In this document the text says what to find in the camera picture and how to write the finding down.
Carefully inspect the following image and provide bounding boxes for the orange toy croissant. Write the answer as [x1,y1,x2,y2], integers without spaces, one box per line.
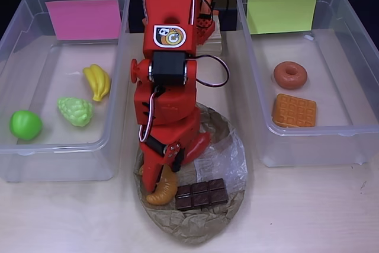
[138,164,178,206]

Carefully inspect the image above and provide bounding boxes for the yellow toy banana bunch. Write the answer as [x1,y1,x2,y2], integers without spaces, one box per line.
[82,63,112,103]

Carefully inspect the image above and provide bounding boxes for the light green toy grapes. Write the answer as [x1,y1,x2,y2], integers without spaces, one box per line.
[57,96,95,128]

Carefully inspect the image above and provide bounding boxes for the brown toy doughnut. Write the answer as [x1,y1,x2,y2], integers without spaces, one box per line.
[272,61,309,91]

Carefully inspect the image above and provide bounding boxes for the orange toy waffle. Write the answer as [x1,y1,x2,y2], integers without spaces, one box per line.
[271,92,317,129]

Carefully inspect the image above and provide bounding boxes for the green toy apple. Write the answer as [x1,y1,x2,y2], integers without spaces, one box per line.
[8,110,43,140]

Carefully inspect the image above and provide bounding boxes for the clear plastic bin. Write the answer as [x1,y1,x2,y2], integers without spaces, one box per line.
[235,0,379,168]
[0,0,131,183]

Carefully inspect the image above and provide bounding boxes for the pink paper label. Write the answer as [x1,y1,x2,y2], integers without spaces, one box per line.
[44,0,122,41]

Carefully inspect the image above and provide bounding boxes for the yellow-green paper label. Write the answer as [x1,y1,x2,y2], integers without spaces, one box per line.
[247,0,320,35]

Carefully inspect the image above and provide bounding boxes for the red toy chili pepper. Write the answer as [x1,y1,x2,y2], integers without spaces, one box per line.
[185,132,213,164]

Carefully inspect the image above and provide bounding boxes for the dark toy chocolate bar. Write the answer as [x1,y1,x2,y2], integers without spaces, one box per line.
[175,178,229,212]

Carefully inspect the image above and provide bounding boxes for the crumpled brown paper bag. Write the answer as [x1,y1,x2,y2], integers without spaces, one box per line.
[132,101,255,246]

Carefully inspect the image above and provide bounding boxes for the plywood base block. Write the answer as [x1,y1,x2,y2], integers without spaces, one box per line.
[197,17,223,55]

